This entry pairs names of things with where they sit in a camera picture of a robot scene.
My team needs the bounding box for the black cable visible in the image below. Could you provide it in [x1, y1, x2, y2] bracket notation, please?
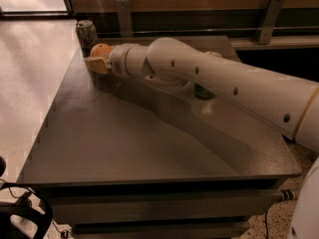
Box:
[263, 208, 269, 239]

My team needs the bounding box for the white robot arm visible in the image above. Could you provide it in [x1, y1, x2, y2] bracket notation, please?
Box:
[85, 38, 319, 152]

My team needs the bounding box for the white 7up can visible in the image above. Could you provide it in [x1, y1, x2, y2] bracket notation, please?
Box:
[76, 20, 98, 56]

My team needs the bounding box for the green soda can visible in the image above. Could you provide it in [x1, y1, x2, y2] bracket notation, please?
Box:
[193, 51, 223, 101]

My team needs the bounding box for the right metal wall bracket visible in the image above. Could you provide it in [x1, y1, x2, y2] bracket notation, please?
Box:
[256, 0, 285, 45]

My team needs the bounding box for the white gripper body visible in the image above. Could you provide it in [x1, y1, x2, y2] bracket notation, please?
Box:
[109, 44, 131, 78]

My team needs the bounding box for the left metal wall bracket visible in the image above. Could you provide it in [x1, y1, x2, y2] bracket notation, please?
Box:
[116, 0, 133, 38]

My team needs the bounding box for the metal wall bracket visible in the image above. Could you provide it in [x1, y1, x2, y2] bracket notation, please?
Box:
[256, 0, 285, 45]
[116, 0, 133, 38]

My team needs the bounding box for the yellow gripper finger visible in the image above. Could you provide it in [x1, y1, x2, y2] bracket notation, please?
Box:
[85, 57, 110, 75]

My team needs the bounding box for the orange fruit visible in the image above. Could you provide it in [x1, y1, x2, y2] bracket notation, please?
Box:
[90, 43, 113, 58]

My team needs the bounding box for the grey drawer cabinet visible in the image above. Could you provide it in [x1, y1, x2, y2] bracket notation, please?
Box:
[15, 35, 303, 239]

